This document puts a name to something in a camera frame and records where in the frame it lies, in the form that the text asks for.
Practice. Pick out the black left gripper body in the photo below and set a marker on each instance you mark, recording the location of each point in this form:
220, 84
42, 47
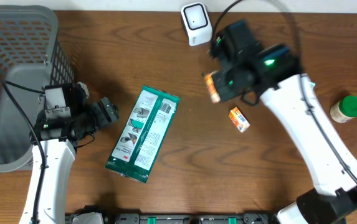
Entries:
97, 119

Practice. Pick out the white cube barcode scanner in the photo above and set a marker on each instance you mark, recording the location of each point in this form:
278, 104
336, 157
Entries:
196, 23

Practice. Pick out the grey plastic shopping basket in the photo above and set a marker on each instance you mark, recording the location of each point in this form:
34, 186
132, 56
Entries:
31, 57

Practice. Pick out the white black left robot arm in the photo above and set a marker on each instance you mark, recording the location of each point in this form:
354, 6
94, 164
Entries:
67, 118

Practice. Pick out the green lid white jar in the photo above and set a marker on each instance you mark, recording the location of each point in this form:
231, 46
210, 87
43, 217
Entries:
345, 109

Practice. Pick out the orange white small packet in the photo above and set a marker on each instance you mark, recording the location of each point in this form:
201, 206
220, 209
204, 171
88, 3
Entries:
215, 98

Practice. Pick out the green 3M product pouch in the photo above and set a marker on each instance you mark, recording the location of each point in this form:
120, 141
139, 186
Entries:
140, 141

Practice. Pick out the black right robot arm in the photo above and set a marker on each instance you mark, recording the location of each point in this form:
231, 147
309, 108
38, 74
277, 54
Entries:
275, 76

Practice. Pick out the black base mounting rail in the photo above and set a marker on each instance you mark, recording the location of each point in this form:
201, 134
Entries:
134, 218

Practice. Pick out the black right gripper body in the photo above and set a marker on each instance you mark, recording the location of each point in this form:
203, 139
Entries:
227, 83

